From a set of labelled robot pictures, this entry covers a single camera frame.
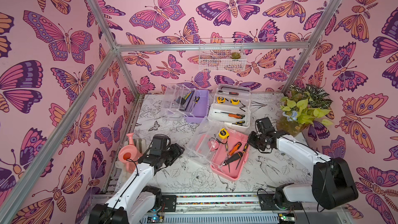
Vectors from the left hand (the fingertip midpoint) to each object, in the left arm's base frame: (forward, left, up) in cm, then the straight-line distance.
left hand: (183, 150), depth 85 cm
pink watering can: (-5, +26, +5) cm, 27 cm away
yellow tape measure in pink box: (+9, -22, +3) cm, 24 cm away
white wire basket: (+49, -22, +28) cm, 61 cm away
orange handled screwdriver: (+26, -36, -3) cm, 44 cm away
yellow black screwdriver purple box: (+43, -6, -6) cm, 44 cm away
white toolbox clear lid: (+31, -30, +2) cm, 43 cm away
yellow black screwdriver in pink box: (+2, -35, -5) cm, 35 cm away
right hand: (+6, -37, -1) cm, 37 cm away
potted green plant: (+17, -64, +18) cm, 69 cm away
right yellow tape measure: (+32, -32, +3) cm, 45 cm away
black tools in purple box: (+35, +2, +2) cm, 35 cm away
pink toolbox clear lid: (+2, -24, -6) cm, 25 cm away
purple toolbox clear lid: (+42, +15, -6) cm, 45 cm away
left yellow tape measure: (+36, -23, +2) cm, 42 cm away
